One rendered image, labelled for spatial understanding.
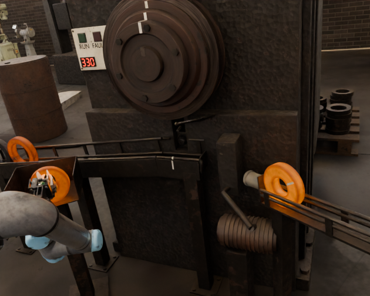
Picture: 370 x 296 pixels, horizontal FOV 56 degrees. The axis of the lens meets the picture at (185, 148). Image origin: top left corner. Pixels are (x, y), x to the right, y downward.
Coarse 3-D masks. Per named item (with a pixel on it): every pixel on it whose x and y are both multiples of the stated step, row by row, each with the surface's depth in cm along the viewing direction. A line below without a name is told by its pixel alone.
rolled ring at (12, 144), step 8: (16, 136) 181; (8, 144) 182; (24, 144) 177; (32, 144) 179; (8, 152) 185; (16, 152) 186; (32, 152) 178; (16, 160) 185; (24, 160) 187; (32, 160) 179
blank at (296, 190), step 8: (272, 168) 114; (280, 168) 110; (288, 168) 109; (264, 176) 119; (272, 176) 115; (280, 176) 111; (288, 176) 108; (296, 176) 108; (264, 184) 120; (272, 184) 116; (288, 184) 109; (296, 184) 107; (272, 192) 118; (280, 192) 116; (288, 192) 110; (296, 192) 107; (304, 192) 108; (280, 200) 115; (296, 200) 109; (288, 208) 113
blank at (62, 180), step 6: (42, 168) 138; (48, 168) 138; (54, 168) 139; (42, 174) 138; (54, 174) 139; (60, 174) 139; (66, 174) 142; (60, 180) 140; (66, 180) 141; (30, 186) 138; (60, 186) 141; (66, 186) 141; (60, 192) 142; (66, 192) 142; (54, 198) 142; (60, 198) 143
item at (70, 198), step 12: (72, 156) 155; (24, 168) 152; (36, 168) 153; (60, 168) 155; (72, 168) 157; (12, 180) 143; (24, 180) 154; (72, 180) 158; (72, 192) 148; (60, 204) 140; (72, 264) 161; (84, 264) 163; (84, 276) 164; (72, 288) 178; (84, 288) 167; (96, 288) 176; (108, 288) 175
